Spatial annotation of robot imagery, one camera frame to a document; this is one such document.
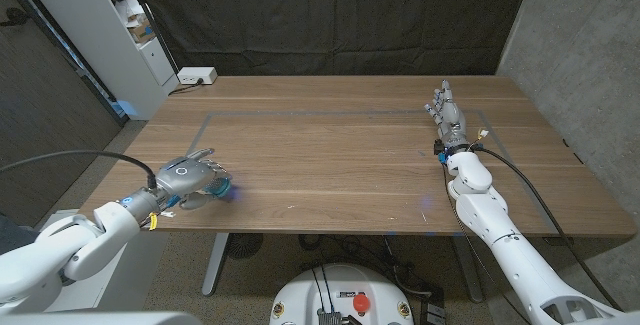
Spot teal toy phone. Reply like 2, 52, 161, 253
205, 177, 234, 200

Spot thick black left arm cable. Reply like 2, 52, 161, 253
0, 149, 159, 191

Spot black power adapter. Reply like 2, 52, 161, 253
419, 284, 447, 325

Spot black power cord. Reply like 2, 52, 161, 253
167, 78, 206, 97

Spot red emergency stop button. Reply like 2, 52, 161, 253
352, 293, 372, 314

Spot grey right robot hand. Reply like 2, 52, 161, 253
424, 79, 474, 159

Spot person's leg in jeans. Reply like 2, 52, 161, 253
0, 213, 39, 256

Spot black floor cable bundle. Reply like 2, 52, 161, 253
298, 234, 432, 297

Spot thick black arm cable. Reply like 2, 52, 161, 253
0, 149, 159, 191
477, 145, 625, 313

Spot grey table leg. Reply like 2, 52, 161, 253
201, 232, 230, 298
449, 235, 485, 304

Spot black round floor object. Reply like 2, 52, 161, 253
225, 233, 265, 260

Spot cardboard box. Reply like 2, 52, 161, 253
127, 18, 156, 45

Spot white shelf cabinet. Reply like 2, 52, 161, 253
14, 0, 180, 121

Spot black backdrop stand pole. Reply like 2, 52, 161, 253
119, 0, 180, 75

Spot black backdrop curtain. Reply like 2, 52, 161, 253
122, 0, 537, 77

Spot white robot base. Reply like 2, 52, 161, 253
269, 263, 415, 325

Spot white power strip box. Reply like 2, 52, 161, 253
176, 66, 219, 86

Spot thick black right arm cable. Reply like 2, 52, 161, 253
477, 145, 625, 313

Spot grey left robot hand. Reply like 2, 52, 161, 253
119, 148, 232, 221

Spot black door handle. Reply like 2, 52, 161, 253
0, 7, 30, 27

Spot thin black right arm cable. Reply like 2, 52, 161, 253
442, 163, 534, 325

